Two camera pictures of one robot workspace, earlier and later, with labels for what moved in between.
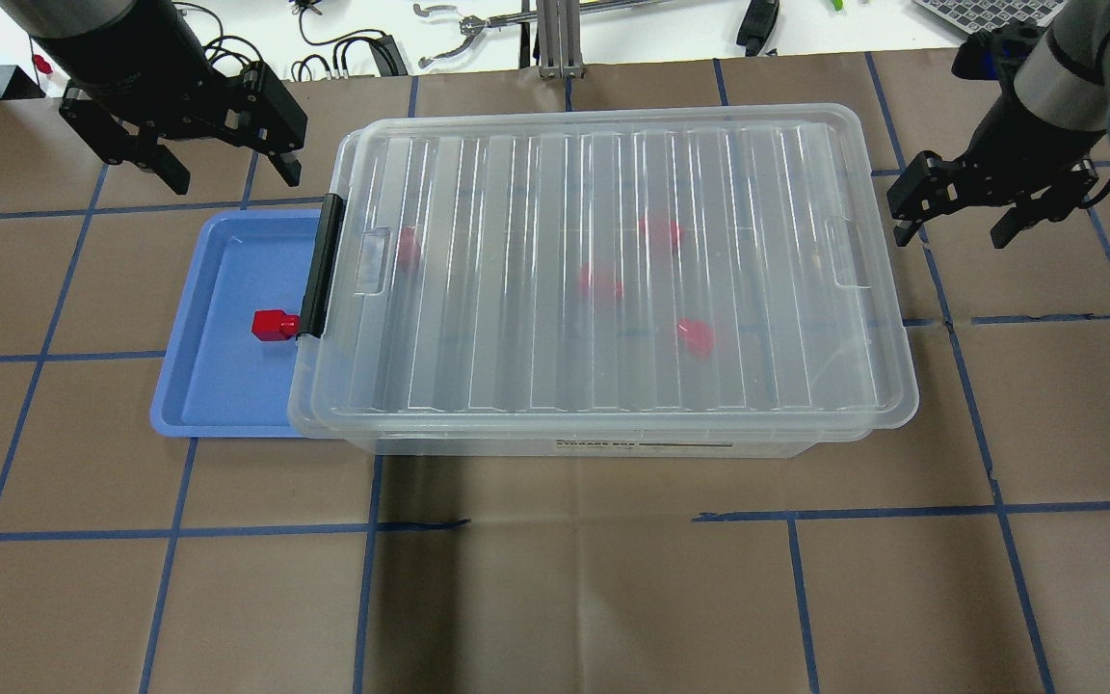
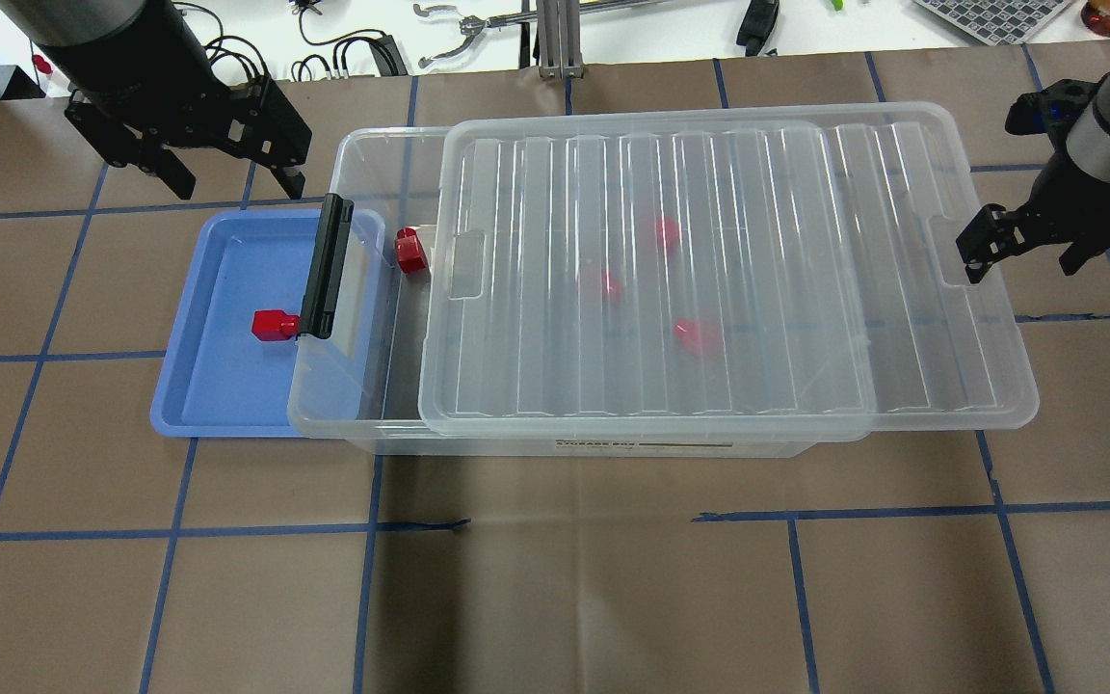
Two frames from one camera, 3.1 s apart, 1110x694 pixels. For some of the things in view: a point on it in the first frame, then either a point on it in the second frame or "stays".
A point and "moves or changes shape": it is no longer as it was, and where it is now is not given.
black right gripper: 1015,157 -> 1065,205
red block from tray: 274,325 stays
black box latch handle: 323,266 stays
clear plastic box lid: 529,272 moves or changes shape
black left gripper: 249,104 stays
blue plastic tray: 217,380 stays
